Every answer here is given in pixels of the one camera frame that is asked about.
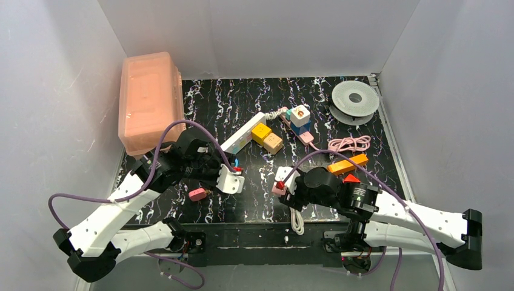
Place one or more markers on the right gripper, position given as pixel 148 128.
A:
pixel 292 194

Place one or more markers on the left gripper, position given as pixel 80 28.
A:
pixel 213 174

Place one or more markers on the orange power bank socket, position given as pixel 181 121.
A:
pixel 344 166

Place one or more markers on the red cube socket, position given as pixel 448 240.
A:
pixel 351 179

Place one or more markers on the pink cube plug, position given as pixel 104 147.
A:
pixel 279 189
pixel 198 194

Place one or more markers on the white power strip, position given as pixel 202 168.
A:
pixel 243 135

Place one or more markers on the pink plastic storage box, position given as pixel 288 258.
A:
pixel 150 99

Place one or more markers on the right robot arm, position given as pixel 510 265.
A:
pixel 378 219

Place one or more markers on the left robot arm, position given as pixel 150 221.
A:
pixel 95 246

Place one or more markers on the beige cube plug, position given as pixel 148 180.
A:
pixel 273 143

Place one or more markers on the yellow cube plug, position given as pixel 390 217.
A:
pixel 260 132

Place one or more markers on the white cartoon cube plug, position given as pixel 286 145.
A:
pixel 299 115

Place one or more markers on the grey filament spool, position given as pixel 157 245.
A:
pixel 354 102

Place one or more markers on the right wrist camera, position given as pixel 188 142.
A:
pixel 282 173

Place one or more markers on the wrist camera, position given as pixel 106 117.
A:
pixel 230 182
pixel 282 173

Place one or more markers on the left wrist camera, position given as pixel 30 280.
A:
pixel 230 182

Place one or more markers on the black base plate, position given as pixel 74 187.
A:
pixel 259 244

